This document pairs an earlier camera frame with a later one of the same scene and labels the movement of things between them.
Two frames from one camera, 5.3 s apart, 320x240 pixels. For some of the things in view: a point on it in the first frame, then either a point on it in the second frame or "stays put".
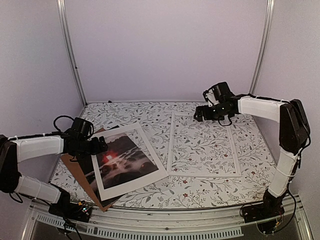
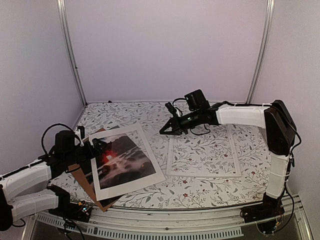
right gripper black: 199,111 to 175,124
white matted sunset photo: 130,162 stays put
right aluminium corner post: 264,44 stays put
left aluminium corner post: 63,16 stays put
